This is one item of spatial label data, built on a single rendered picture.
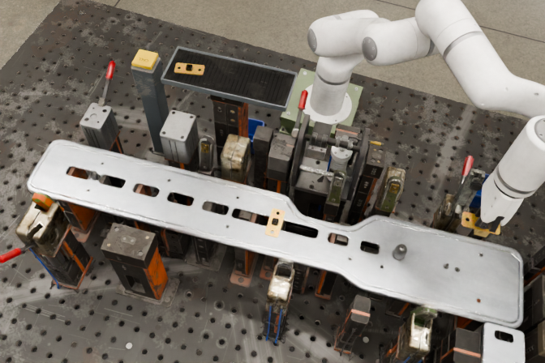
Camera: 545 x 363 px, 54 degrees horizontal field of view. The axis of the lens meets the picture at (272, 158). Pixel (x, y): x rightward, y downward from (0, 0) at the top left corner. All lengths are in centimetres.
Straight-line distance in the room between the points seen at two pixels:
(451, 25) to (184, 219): 83
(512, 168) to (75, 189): 112
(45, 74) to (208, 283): 111
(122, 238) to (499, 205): 91
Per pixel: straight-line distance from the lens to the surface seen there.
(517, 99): 112
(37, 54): 242
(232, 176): 155
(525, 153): 103
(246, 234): 145
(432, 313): 132
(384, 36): 129
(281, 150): 150
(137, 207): 152
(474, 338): 149
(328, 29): 161
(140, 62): 162
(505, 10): 394
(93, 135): 167
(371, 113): 212
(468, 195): 147
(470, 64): 112
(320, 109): 192
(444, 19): 117
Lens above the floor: 231
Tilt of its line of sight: 56 degrees down
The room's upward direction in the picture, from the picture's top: 4 degrees clockwise
